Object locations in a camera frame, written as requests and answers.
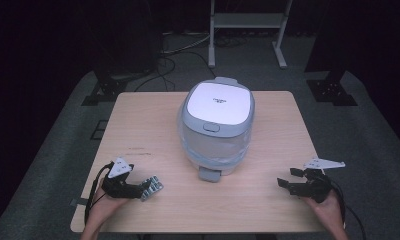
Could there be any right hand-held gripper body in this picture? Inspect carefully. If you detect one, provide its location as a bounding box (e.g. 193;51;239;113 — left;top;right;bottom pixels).
295;156;347;205

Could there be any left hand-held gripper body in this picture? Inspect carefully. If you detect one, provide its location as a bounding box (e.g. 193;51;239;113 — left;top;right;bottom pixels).
101;156;143;201

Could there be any silver pill blister pack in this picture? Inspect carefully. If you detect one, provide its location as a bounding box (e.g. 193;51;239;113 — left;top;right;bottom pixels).
140;175;165;202

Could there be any white pedal bin grey lid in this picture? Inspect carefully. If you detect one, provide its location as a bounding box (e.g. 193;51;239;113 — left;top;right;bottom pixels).
177;76;256;184

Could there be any person's right hand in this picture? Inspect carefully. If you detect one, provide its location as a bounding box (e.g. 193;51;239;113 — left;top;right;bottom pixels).
303;189;346;229

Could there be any grey tape strip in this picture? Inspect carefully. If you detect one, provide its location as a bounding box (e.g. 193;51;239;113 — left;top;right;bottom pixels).
69;197;89;207

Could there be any clear plastic bin bag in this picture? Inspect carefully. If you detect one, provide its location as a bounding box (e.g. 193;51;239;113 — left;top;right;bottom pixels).
177;114;252;168

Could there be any black stand base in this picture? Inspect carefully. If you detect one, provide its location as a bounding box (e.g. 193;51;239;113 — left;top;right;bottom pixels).
305;71;359;107
80;70;130;107

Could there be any white metal stand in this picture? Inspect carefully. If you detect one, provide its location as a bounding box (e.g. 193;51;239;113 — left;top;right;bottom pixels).
207;0;294;70

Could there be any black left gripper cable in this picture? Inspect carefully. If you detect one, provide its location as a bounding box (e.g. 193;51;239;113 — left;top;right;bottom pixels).
83;164;114;228

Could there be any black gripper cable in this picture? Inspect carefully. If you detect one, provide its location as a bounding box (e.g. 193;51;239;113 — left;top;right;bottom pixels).
329;179;368;240
83;164;114;228

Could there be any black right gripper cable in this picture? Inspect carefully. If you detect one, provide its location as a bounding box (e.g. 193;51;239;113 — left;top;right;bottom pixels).
329;179;368;240

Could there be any black floor cable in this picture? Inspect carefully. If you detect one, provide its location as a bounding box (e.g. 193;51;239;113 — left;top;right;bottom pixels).
133;55;177;93

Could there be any grey floor cable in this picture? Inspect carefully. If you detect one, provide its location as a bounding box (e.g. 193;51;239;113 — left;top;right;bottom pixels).
160;31;213;56

